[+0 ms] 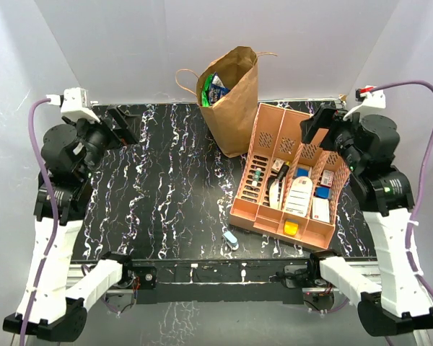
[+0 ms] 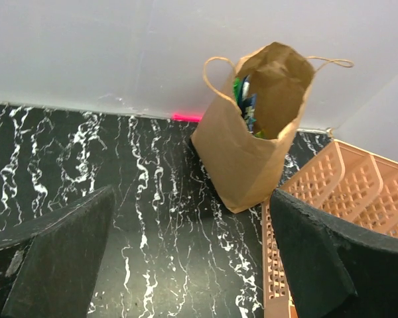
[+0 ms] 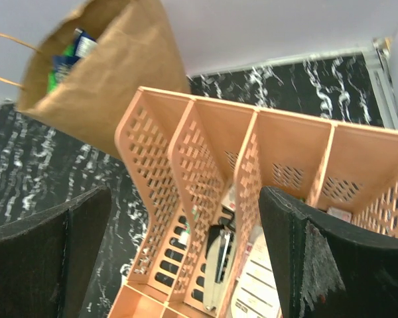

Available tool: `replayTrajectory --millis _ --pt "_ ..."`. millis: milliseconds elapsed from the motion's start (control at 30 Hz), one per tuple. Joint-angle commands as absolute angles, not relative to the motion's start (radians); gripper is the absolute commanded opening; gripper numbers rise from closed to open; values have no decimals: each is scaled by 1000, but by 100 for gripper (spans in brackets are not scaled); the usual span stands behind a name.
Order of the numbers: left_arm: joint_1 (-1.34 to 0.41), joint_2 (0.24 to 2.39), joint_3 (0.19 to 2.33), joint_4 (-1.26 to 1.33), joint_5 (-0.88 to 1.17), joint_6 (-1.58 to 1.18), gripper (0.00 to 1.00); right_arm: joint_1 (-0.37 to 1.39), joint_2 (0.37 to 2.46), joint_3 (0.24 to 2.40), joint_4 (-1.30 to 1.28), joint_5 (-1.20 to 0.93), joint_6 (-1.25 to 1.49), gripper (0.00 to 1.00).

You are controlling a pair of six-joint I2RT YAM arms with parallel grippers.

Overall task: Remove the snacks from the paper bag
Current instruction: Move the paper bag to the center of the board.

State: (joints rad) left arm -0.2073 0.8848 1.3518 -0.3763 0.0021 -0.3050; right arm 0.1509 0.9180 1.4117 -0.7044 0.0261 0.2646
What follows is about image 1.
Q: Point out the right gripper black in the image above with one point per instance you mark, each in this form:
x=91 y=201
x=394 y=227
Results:
x=325 y=117

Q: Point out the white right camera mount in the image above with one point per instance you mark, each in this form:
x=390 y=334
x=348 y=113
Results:
x=370 y=102

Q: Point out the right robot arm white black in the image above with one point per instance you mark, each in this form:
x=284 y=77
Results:
x=399 y=304

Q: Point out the blue chips bag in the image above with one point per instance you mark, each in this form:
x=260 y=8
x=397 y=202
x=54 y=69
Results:
x=216 y=89

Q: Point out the orange plastic organizer tray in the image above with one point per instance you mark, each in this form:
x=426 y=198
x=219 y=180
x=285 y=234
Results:
x=276 y=138

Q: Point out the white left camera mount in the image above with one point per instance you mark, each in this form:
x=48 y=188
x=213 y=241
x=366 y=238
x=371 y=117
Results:
x=74 y=105

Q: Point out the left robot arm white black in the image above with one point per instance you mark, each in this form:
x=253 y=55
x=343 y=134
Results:
x=49 y=310

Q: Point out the yellow block in tray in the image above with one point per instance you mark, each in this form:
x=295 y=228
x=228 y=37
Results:
x=290 y=227

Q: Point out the aluminium front rail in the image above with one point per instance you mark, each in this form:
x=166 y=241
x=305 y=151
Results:
x=222 y=280

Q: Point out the small blue white stapler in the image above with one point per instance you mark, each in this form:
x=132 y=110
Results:
x=230 y=240

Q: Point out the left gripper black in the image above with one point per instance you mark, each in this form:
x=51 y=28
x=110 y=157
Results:
x=128 y=125

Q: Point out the white label card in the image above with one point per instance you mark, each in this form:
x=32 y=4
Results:
x=298 y=198

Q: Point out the white green tube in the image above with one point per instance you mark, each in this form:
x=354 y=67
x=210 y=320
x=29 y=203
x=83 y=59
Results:
x=256 y=177

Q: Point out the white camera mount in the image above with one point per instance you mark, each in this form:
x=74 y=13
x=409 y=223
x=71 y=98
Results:
x=74 y=105
x=370 y=102

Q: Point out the brown paper bag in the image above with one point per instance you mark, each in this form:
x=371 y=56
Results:
x=230 y=120

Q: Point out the white red box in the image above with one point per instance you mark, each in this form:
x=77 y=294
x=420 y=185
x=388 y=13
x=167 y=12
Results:
x=320 y=210

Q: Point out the black marker pen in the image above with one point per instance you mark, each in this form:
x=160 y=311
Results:
x=283 y=171

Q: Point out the blue square box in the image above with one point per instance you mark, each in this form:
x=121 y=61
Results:
x=322 y=192

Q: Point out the green cassava chips bag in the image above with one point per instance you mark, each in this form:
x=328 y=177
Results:
x=205 y=90

